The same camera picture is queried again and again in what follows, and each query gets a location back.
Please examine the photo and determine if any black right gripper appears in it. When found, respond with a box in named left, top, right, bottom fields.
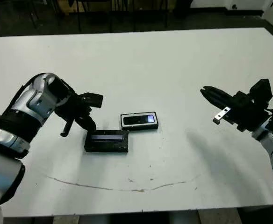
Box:
left=201, top=86, right=268, bottom=133

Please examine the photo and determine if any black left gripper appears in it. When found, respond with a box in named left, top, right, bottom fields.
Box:
left=57, top=94, right=97, bottom=137

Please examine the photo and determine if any black box lid silver label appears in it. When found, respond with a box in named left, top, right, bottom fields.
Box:
left=84, top=130, right=129, bottom=154

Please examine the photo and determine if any slim black camera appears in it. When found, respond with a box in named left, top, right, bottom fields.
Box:
left=123, top=114, right=156, bottom=125

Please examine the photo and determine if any black box base white liner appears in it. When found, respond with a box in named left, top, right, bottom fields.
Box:
left=120, top=111, right=159, bottom=131

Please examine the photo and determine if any black trash bin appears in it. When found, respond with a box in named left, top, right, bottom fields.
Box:
left=175, top=0, right=193, bottom=18

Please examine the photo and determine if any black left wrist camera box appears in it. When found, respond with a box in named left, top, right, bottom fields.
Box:
left=80, top=92, right=104, bottom=108

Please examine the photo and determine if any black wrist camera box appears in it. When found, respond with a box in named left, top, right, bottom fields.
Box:
left=250, top=79, right=273, bottom=103
left=80, top=92, right=104, bottom=108

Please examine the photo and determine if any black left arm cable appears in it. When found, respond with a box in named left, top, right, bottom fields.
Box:
left=61, top=80, right=86, bottom=100

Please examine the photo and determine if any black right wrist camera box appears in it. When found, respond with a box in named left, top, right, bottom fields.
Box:
left=250, top=79, right=273, bottom=103

